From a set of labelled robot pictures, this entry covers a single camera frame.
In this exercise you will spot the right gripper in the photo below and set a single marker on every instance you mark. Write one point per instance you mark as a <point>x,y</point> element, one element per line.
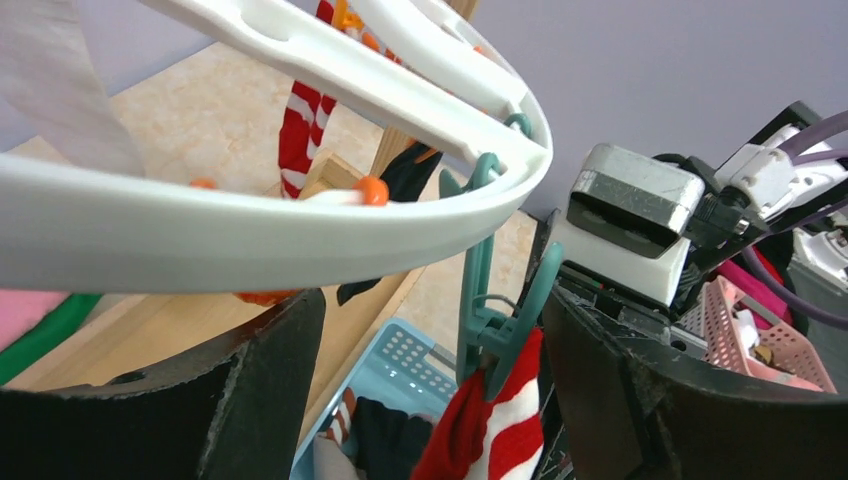
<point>629,311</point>

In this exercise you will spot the pink plastic basket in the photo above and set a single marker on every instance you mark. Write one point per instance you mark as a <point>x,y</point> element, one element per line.
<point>744,337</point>

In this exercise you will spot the light blue plastic basket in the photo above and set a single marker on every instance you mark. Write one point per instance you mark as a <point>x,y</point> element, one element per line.
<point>402,368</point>

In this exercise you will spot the green folded cloth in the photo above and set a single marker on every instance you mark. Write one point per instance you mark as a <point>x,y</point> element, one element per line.
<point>51,331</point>

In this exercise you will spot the black sock front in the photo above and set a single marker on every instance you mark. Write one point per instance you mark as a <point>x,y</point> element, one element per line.
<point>389,442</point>

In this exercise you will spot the grey striped cuff sock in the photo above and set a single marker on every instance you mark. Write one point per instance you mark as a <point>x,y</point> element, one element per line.
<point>329,460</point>

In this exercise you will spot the teal clothespin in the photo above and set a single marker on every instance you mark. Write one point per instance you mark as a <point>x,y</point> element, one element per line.
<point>492,329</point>

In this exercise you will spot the wooden hanger rack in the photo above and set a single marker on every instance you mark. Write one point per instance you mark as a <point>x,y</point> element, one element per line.
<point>66,228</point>

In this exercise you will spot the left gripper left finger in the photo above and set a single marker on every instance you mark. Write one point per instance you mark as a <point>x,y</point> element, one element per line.
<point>229,408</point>

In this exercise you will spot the red white striped sock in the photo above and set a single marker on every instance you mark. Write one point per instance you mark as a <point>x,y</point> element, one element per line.
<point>304,122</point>
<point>498,439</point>

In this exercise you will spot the pink folded cloth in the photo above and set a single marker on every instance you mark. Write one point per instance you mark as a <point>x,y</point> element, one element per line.
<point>22,310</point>

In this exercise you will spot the orange clothespin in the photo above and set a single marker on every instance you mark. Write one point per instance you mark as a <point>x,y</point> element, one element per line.
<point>369,191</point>

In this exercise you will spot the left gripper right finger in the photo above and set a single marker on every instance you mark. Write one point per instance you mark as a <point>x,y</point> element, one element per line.
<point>757,429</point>

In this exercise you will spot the red white striped sock back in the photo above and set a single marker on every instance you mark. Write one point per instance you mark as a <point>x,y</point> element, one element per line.
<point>304,122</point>

